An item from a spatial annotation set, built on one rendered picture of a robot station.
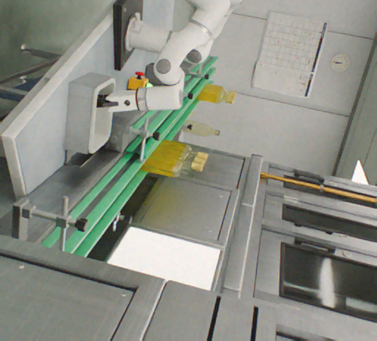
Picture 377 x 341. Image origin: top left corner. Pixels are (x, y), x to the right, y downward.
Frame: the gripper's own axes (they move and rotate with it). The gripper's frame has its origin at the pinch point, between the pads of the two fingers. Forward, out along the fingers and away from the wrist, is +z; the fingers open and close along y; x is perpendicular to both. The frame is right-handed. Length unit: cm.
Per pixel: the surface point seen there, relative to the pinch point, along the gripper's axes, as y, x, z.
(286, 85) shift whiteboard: 607, -125, -52
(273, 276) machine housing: -6, -60, -55
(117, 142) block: 10.2, -17.6, -1.3
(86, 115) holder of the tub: -8.9, -2.2, -0.3
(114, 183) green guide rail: -9.0, -25.0, -6.0
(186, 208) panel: 16, -46, -23
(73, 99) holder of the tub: -8.9, 3.0, 3.1
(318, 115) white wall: 609, -176, -100
